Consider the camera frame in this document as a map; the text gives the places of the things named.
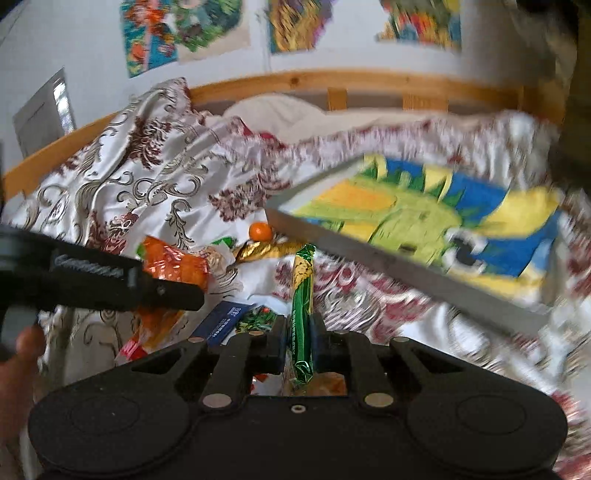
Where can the brown hanging garment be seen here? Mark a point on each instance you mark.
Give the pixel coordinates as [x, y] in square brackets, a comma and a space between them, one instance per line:
[573, 152]

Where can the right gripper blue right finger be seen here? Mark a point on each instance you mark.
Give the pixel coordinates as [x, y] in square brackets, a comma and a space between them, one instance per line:
[320, 344]

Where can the window with grey frame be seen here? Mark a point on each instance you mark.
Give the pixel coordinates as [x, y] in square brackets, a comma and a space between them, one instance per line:
[46, 117]

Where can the yellow green snack packet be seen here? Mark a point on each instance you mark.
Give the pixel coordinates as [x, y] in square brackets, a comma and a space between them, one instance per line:
[300, 316]

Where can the orange snack packet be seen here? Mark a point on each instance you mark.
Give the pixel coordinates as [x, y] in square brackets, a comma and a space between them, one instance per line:
[171, 276]

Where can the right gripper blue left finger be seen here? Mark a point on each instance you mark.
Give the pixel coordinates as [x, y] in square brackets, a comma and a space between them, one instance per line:
[276, 346]

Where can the anime girl drawing poster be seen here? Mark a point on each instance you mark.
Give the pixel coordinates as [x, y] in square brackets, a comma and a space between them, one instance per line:
[148, 40]

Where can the green candy wrapper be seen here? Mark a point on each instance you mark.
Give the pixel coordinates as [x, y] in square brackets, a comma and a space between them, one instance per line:
[224, 244]

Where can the blond child drawing poster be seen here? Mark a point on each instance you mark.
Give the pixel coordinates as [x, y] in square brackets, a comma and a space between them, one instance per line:
[208, 28]

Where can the small orange mandarin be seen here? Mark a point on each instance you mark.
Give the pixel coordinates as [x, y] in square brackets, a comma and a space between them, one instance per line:
[261, 232]

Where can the silver floral satin bedspread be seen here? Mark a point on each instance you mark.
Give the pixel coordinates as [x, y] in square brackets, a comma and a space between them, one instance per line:
[432, 393]

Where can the dark blue sachet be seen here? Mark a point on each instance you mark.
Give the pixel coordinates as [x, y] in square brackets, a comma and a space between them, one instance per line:
[220, 322]

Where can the grey tray with colourful drawing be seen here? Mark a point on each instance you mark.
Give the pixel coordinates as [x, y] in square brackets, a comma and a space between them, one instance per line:
[483, 249]

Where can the starry swirl drawing poster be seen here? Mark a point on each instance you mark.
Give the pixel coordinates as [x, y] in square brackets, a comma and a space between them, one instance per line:
[297, 25]

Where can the rice cracker packet red print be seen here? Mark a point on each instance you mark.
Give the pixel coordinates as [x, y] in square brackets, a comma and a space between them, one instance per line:
[320, 385]

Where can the landscape drawing poster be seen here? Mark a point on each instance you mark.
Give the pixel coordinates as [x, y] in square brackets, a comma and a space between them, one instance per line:
[433, 23]

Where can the green white seaweed pouch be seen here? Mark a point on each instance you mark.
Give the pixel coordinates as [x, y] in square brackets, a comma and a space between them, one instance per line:
[259, 318]

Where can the gold foil snack wrapper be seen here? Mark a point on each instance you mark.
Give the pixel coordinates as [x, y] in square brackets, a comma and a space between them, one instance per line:
[260, 250]

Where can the person's left hand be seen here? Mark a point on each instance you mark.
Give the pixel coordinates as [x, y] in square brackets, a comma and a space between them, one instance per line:
[18, 375]

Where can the cream pillow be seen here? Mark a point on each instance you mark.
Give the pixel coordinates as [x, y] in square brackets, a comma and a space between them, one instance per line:
[291, 120]

